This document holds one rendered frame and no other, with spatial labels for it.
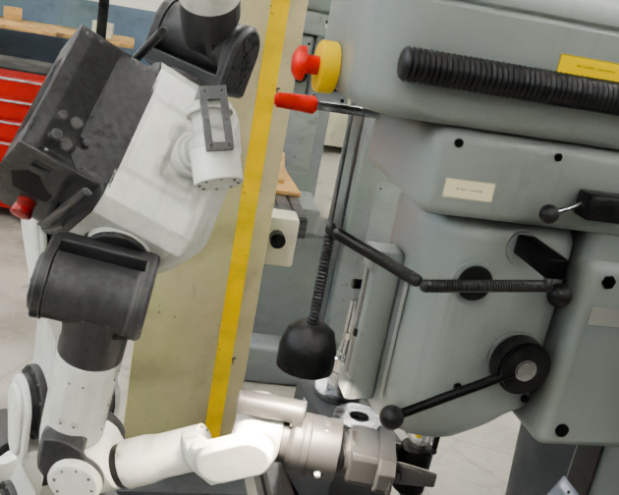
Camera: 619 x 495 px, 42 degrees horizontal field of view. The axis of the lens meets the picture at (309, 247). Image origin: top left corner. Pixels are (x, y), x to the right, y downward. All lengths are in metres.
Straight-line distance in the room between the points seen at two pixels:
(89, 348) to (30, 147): 0.27
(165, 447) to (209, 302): 1.73
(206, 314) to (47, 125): 1.89
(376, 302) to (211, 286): 1.88
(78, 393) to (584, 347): 0.66
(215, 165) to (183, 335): 1.94
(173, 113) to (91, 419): 0.44
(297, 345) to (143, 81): 0.44
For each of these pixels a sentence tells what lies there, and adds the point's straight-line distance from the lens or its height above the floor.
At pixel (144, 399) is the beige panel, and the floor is 0.31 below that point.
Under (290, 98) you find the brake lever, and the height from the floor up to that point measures 1.70.
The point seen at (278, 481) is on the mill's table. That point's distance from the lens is 1.59.
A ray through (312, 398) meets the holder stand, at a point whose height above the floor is 1.14.
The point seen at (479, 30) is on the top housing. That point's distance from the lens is 0.86.
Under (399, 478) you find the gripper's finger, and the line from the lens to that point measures 1.16.
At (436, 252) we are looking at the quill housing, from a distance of 0.96.
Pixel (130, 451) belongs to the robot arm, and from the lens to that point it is 1.22.
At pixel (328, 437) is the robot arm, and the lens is 1.14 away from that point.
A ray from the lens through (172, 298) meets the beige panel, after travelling 2.88.
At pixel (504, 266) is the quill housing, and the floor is 1.57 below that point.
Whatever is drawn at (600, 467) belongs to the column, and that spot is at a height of 1.18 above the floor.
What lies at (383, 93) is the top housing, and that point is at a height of 1.75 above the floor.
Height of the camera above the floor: 1.85
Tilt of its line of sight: 18 degrees down
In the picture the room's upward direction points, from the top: 11 degrees clockwise
